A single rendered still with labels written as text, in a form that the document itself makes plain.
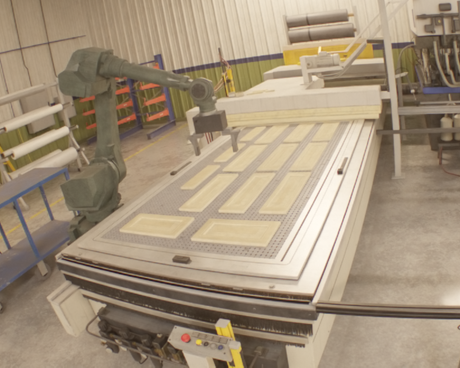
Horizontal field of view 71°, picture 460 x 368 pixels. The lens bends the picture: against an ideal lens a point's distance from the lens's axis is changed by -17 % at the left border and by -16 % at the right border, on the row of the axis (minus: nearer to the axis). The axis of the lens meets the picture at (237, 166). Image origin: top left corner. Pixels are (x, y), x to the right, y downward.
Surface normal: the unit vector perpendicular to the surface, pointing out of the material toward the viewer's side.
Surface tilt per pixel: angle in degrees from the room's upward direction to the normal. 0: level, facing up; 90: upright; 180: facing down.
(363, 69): 90
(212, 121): 90
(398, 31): 90
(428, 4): 90
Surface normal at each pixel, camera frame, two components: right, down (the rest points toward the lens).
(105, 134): -0.25, 0.20
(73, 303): 0.90, -0.02
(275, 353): -0.18, -0.93
